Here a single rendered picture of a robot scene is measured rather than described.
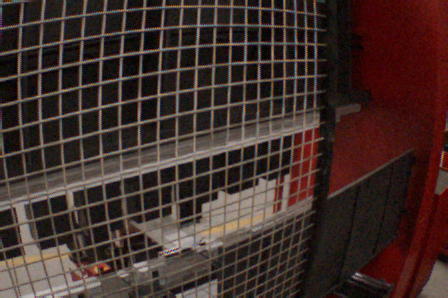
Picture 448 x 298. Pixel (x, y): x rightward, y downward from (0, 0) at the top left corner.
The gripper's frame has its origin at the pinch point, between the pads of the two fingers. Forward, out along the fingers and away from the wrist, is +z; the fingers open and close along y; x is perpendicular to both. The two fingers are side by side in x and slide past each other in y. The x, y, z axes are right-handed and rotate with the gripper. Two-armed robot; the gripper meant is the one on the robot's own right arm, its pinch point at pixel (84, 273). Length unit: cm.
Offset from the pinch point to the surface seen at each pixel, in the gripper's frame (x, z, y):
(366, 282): 68, 18, 96
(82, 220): -12, -35, 43
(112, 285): -1.3, -2.6, 27.5
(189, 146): 11, -52, 74
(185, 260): 26.8, -7.0, 41.3
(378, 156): 114, -24, 82
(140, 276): 6.9, -6.7, 37.8
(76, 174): -24, -53, 70
